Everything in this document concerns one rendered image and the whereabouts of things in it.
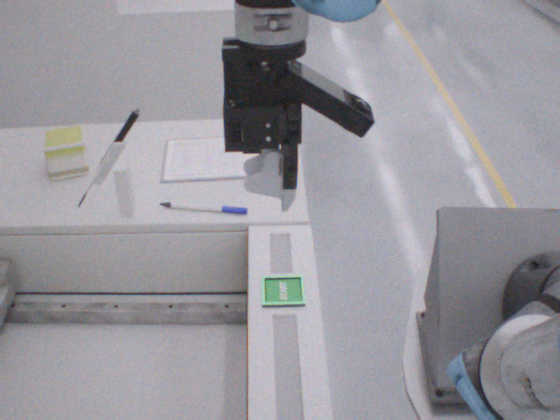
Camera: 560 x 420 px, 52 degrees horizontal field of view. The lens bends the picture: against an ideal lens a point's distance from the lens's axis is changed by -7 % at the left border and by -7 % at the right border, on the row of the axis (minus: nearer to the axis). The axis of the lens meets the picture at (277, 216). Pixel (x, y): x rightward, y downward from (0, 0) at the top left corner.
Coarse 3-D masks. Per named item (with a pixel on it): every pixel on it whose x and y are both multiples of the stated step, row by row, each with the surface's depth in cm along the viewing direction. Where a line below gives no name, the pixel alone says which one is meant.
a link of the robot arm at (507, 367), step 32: (512, 320) 59; (544, 320) 58; (480, 352) 61; (512, 352) 53; (544, 352) 42; (480, 384) 59; (512, 384) 52; (544, 384) 43; (480, 416) 59; (512, 416) 56; (544, 416) 55
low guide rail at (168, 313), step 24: (24, 312) 94; (48, 312) 94; (72, 312) 94; (96, 312) 94; (120, 312) 94; (144, 312) 94; (168, 312) 94; (192, 312) 94; (216, 312) 94; (240, 312) 95
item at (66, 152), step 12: (48, 132) 104; (60, 132) 103; (72, 132) 103; (84, 132) 104; (48, 144) 100; (60, 144) 100; (72, 144) 100; (84, 144) 101; (48, 156) 100; (60, 156) 101; (72, 156) 101; (84, 156) 102; (48, 168) 101; (60, 168) 102; (72, 168) 103; (84, 168) 103
